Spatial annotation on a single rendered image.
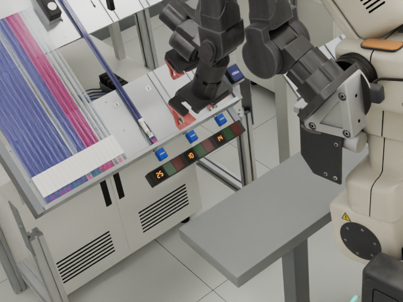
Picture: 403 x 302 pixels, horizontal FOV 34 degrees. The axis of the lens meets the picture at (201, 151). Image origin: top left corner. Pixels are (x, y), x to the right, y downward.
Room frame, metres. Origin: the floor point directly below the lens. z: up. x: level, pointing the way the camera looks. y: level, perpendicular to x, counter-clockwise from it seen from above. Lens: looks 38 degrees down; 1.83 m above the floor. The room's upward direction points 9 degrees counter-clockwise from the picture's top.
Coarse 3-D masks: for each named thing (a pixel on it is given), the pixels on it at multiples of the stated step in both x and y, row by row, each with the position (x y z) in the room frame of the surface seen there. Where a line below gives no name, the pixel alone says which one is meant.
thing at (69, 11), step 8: (64, 0) 1.79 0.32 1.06; (72, 16) 1.76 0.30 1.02; (80, 24) 1.74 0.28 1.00; (80, 32) 1.73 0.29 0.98; (88, 40) 1.71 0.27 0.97; (96, 48) 1.69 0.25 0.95; (96, 56) 1.68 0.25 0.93; (104, 64) 1.66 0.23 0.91; (112, 72) 1.64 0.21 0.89; (112, 80) 1.63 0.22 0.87; (120, 88) 1.61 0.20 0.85; (128, 96) 1.59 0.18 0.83; (128, 104) 1.57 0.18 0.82; (136, 112) 1.56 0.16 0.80; (152, 136) 1.51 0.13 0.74
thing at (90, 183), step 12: (216, 108) 1.61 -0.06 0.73; (204, 120) 1.60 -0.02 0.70; (180, 132) 1.53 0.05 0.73; (156, 144) 1.48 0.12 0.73; (132, 156) 1.44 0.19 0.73; (144, 156) 1.50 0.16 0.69; (120, 168) 1.43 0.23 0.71; (96, 180) 1.37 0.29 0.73; (72, 192) 1.33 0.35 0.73; (48, 204) 1.30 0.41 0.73; (60, 204) 1.34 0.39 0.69
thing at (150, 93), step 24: (168, 72) 1.69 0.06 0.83; (192, 72) 1.71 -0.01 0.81; (120, 96) 1.60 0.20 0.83; (144, 96) 1.61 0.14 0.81; (168, 96) 1.63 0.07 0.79; (120, 120) 1.54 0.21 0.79; (168, 120) 1.57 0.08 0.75; (120, 144) 1.48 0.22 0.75; (144, 144) 1.50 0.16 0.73; (24, 168) 1.38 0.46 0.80
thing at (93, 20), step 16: (0, 0) 1.76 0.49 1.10; (16, 0) 1.77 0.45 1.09; (32, 0) 1.78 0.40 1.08; (80, 0) 1.82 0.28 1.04; (96, 0) 1.83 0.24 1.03; (128, 0) 1.86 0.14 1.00; (144, 0) 1.87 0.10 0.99; (160, 0) 1.88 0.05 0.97; (0, 16) 1.72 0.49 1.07; (64, 16) 1.76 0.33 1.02; (80, 16) 1.78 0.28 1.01; (96, 16) 1.79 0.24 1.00; (112, 16) 1.80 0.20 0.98; (128, 16) 1.82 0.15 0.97; (48, 32) 1.71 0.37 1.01; (64, 32) 1.72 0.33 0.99
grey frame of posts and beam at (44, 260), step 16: (144, 16) 2.12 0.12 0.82; (144, 32) 2.10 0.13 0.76; (144, 48) 2.11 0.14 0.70; (144, 64) 2.13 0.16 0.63; (240, 112) 1.71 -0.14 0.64; (240, 144) 1.70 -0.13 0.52; (240, 160) 1.70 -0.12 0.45; (240, 176) 1.71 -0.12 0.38; (256, 176) 1.70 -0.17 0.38; (0, 240) 1.71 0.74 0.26; (32, 240) 1.28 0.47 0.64; (0, 256) 1.69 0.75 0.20; (32, 256) 1.30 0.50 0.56; (48, 256) 1.29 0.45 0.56; (16, 272) 1.70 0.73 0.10; (48, 272) 1.28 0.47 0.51; (16, 288) 1.69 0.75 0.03; (48, 288) 1.28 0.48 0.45
